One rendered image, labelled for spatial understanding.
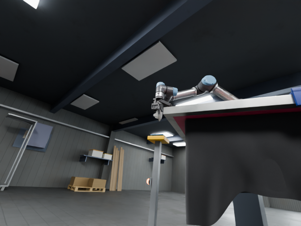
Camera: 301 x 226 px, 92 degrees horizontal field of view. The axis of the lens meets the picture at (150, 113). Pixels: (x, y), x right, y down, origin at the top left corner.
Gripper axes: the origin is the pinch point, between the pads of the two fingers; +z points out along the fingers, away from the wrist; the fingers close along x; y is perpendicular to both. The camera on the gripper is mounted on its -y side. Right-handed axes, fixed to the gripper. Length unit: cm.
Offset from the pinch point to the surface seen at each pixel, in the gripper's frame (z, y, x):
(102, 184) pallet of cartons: 85, 394, -429
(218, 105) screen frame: 13, -41, 41
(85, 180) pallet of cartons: 74, 454, -390
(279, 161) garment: 34, -59, 34
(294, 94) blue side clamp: 12, -66, 42
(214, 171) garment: 38, -38, 34
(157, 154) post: 27.2, -0.7, 1.9
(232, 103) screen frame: 13, -47, 41
